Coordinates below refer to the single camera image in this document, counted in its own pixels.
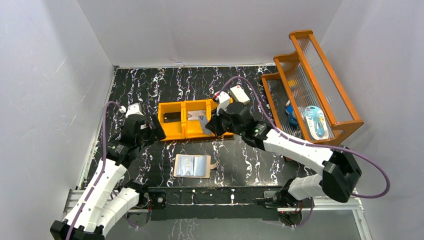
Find yellow bin middle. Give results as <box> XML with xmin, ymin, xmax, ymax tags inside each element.
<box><xmin>184</xmin><ymin>99</ymin><xmax>212</xmax><ymax>139</ymax></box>

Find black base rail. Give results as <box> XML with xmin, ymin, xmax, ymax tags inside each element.
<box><xmin>145</xmin><ymin>185</ymin><xmax>316</xmax><ymax>222</ymax></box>

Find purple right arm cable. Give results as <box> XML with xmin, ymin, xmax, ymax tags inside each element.
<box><xmin>216</xmin><ymin>76</ymin><xmax>391</xmax><ymax>229</ymax></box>

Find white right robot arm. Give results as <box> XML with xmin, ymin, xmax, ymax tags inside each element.
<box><xmin>205</xmin><ymin>102</ymin><xmax>362</xmax><ymax>206</ymax></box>

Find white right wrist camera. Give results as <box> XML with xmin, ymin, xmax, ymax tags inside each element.
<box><xmin>212</xmin><ymin>91</ymin><xmax>231</xmax><ymax>116</ymax></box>

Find yellow bin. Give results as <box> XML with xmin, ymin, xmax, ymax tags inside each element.
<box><xmin>208</xmin><ymin>98</ymin><xmax>235</xmax><ymax>138</ymax></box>
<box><xmin>184</xmin><ymin>99</ymin><xmax>212</xmax><ymax>139</ymax></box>
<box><xmin>158</xmin><ymin>101</ymin><xmax>185</xmax><ymax>141</ymax></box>

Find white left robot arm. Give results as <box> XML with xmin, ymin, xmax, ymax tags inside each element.
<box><xmin>50</xmin><ymin>114</ymin><xmax>166</xmax><ymax>240</ymax></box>

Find silver magnetic stripe card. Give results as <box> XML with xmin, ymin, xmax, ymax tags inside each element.
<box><xmin>198</xmin><ymin>115</ymin><xmax>213</xmax><ymax>136</ymax></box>

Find yellow bin left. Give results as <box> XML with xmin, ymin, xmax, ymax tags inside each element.
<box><xmin>158</xmin><ymin>101</ymin><xmax>185</xmax><ymax>141</ymax></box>

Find yellow bin right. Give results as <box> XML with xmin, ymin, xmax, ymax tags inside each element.
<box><xmin>208</xmin><ymin>98</ymin><xmax>235</xmax><ymax>138</ymax></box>

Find beige leather card holder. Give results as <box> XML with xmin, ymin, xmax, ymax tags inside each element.
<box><xmin>173</xmin><ymin>154</ymin><xmax>219</xmax><ymax>179</ymax></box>

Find blue item on shelf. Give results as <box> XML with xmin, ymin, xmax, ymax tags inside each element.
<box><xmin>285</xmin><ymin>100</ymin><xmax>299</xmax><ymax>127</ymax></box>

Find blue packaged item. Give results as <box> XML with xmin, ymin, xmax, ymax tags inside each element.
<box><xmin>304</xmin><ymin>105</ymin><xmax>329</xmax><ymax>140</ymax></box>

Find orange wooden display shelf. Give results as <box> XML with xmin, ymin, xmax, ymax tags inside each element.
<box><xmin>261</xmin><ymin>29</ymin><xmax>364</xmax><ymax>146</ymax></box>

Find small white box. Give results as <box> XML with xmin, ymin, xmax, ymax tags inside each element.
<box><xmin>229</xmin><ymin>85</ymin><xmax>250</xmax><ymax>106</ymax></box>

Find black VIP card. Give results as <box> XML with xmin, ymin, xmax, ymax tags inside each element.
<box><xmin>163</xmin><ymin>112</ymin><xmax>182</xmax><ymax>124</ymax></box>

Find white card stack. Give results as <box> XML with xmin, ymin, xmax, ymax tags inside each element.
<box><xmin>187</xmin><ymin>110</ymin><xmax>206</xmax><ymax>121</ymax></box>

